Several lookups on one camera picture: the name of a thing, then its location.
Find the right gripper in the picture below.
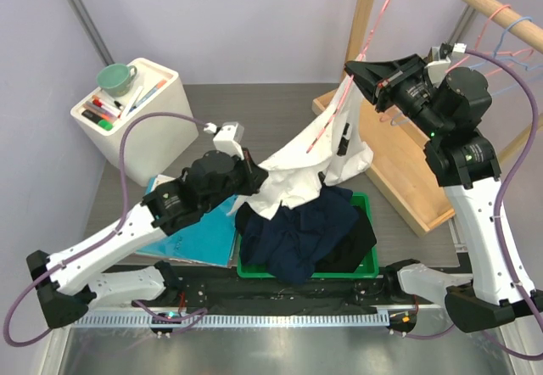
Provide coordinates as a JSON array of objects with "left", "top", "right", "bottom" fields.
[{"left": 345, "top": 54, "right": 451, "bottom": 139}]

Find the pink hanger of white shirt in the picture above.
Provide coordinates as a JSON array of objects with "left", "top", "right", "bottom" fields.
[{"left": 305, "top": 0, "right": 395, "bottom": 154}]

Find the navy blue t-shirt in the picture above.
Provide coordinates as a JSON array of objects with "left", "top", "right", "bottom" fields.
[{"left": 236, "top": 186, "right": 366, "bottom": 284}]

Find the white t-shirt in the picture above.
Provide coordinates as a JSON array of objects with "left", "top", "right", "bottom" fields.
[{"left": 230, "top": 76, "right": 373, "bottom": 220}]

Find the pink hanger of navy shirt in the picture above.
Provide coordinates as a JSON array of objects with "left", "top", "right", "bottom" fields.
[{"left": 379, "top": 3, "right": 536, "bottom": 122}]

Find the light blue wire hanger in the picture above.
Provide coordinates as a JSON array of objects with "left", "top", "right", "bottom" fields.
[{"left": 390, "top": 16, "right": 536, "bottom": 127}]

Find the black flower print t-shirt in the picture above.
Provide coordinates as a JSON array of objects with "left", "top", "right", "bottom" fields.
[{"left": 315, "top": 214, "right": 377, "bottom": 273}]

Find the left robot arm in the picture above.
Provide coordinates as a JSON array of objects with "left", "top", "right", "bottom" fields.
[{"left": 26, "top": 149, "right": 268, "bottom": 329}]

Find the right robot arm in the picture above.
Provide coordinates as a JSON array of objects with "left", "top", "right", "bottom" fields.
[{"left": 344, "top": 54, "right": 542, "bottom": 333}]

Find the blue folder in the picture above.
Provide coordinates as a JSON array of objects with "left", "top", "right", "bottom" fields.
[{"left": 136, "top": 196, "right": 237, "bottom": 268}]

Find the wooden clothes rack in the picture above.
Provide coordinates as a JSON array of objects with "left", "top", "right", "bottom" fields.
[{"left": 312, "top": 0, "right": 542, "bottom": 237}]

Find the white square bin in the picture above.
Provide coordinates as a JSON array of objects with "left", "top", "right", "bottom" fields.
[{"left": 70, "top": 58, "right": 199, "bottom": 187}]

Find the orange tipped white pen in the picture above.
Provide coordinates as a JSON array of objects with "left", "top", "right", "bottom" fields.
[{"left": 136, "top": 79, "right": 167, "bottom": 106}]

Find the green capped marker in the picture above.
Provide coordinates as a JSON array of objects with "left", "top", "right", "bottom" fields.
[{"left": 98, "top": 120, "right": 113, "bottom": 131}]

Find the green ceramic cup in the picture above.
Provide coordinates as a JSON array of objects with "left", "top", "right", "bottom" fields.
[{"left": 96, "top": 64, "right": 138, "bottom": 98}]

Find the red marker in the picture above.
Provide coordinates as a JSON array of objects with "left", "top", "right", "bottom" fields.
[{"left": 92, "top": 97, "right": 120, "bottom": 117}]

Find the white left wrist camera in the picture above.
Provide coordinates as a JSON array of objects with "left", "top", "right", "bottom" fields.
[{"left": 204, "top": 122, "right": 244, "bottom": 160}]

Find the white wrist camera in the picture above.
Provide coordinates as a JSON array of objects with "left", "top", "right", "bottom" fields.
[
  {"left": 425, "top": 43, "right": 467, "bottom": 87},
  {"left": 204, "top": 122, "right": 244, "bottom": 160}
]

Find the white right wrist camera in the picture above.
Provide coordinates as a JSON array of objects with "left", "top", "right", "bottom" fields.
[{"left": 425, "top": 43, "right": 467, "bottom": 87}]

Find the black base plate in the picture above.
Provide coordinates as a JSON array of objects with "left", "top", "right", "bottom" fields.
[{"left": 131, "top": 266, "right": 408, "bottom": 317}]

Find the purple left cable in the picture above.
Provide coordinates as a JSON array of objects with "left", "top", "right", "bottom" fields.
[{"left": 3, "top": 112, "right": 209, "bottom": 347}]

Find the purple cable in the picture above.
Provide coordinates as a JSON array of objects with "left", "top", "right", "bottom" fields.
[
  {"left": 402, "top": 50, "right": 543, "bottom": 361},
  {"left": 3, "top": 112, "right": 209, "bottom": 347}
]

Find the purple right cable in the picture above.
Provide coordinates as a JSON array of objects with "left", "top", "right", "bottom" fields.
[{"left": 402, "top": 50, "right": 543, "bottom": 361}]

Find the white slotted cable duct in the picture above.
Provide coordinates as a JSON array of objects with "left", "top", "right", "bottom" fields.
[{"left": 74, "top": 311, "right": 389, "bottom": 330}]

